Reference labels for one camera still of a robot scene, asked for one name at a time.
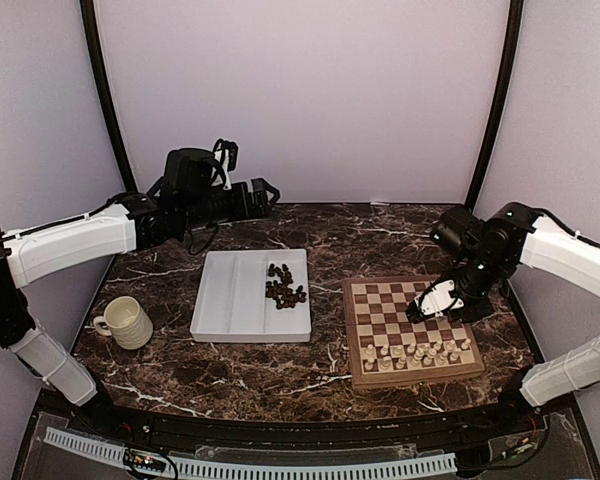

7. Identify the dark chess pieces pile lower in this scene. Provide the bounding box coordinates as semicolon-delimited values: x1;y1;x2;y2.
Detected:
265;281;308;310

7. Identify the dark chess pieces pile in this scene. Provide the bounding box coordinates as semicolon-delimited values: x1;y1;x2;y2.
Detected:
267;263;293;283
265;281;308;310

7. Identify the white chess queen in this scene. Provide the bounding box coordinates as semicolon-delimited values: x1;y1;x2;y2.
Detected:
411;348;424;368

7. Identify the dark chess pieces pile upper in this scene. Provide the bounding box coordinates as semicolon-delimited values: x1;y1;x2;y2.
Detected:
267;263;293;283

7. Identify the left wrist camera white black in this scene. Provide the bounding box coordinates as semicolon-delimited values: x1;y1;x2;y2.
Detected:
211;139;239;190

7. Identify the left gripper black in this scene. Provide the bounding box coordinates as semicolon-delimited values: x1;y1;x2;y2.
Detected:
180;177;280;231

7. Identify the black right frame post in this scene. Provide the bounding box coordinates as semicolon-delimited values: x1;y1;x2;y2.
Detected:
464;0;524;212

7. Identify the black left frame post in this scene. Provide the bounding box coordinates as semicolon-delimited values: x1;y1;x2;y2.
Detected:
79;0;138;192

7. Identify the wooden chess board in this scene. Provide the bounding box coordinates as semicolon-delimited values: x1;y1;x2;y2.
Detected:
342;276;485;390

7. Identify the cream ribbed ceramic mug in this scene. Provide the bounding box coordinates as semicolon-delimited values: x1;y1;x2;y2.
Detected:
92;296;153;350

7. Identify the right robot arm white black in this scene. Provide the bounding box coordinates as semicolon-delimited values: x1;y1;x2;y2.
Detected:
412;202;600;434

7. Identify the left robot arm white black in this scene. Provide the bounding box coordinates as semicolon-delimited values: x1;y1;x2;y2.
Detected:
0;140;281;436

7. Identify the white plastic divided tray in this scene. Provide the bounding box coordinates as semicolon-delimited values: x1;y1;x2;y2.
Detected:
190;249;311;344

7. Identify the white slotted cable duct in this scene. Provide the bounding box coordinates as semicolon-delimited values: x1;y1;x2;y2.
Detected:
44;427;457;479

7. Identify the black front rail base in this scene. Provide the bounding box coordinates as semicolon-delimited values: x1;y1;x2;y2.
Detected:
13;390;600;479

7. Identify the black frame post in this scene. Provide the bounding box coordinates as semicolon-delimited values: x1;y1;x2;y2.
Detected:
79;0;138;192
464;0;524;212

